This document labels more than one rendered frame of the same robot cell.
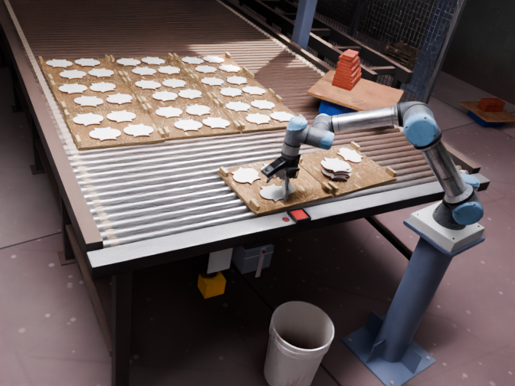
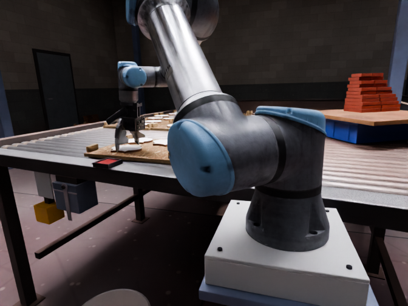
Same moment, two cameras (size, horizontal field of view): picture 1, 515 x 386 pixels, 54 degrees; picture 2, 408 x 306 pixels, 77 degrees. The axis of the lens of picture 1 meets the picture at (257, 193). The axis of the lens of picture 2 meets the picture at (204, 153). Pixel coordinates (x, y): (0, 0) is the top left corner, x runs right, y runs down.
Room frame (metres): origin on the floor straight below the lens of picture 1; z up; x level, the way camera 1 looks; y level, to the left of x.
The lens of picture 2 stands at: (1.58, -1.18, 1.19)
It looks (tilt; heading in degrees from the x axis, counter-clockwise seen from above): 14 degrees down; 59
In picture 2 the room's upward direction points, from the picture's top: 2 degrees counter-clockwise
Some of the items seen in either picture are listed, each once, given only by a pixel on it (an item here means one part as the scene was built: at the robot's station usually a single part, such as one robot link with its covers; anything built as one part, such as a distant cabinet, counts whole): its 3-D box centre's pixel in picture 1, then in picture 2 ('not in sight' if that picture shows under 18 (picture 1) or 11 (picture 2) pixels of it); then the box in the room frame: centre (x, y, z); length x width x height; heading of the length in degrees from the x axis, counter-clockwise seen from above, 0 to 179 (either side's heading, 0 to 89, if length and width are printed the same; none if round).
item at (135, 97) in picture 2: (290, 148); (129, 96); (1.88, -0.10, 1.16); 0.08 x 0.08 x 0.05
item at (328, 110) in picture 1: (349, 104); (358, 127); (2.95, -0.45, 0.97); 0.31 x 0.31 x 0.10; 72
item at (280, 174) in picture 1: (287, 165); (131, 116); (1.88, -0.10, 1.08); 0.09 x 0.08 x 0.12; 128
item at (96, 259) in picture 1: (329, 214); (148, 177); (1.85, -0.33, 0.89); 2.08 x 0.08 x 0.06; 125
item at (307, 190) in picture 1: (274, 183); (148, 148); (1.95, -0.07, 0.93); 0.41 x 0.35 x 0.02; 128
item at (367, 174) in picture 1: (343, 168); not in sight; (2.21, -0.40, 0.93); 0.41 x 0.35 x 0.02; 130
